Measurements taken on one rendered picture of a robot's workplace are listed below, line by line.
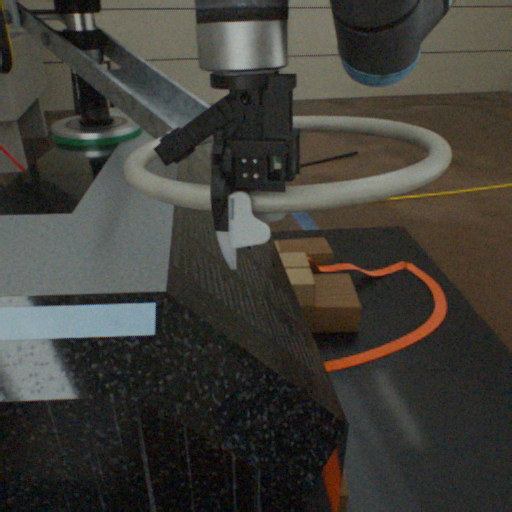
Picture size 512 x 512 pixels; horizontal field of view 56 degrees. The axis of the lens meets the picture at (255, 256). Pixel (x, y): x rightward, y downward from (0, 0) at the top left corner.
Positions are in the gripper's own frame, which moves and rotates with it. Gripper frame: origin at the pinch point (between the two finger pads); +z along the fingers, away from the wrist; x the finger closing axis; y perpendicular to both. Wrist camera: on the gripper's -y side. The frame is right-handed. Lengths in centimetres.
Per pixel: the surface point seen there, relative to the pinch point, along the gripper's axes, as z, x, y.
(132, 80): -14, 50, -41
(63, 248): 3.1, 0.8, -26.3
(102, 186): 1.6, 23.5, -34.7
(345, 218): 81, 219, -14
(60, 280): 3.7, -6.6, -21.3
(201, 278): 8.2, 5.8, -7.8
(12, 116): 25, 219, -240
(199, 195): -6.8, -1.0, -3.7
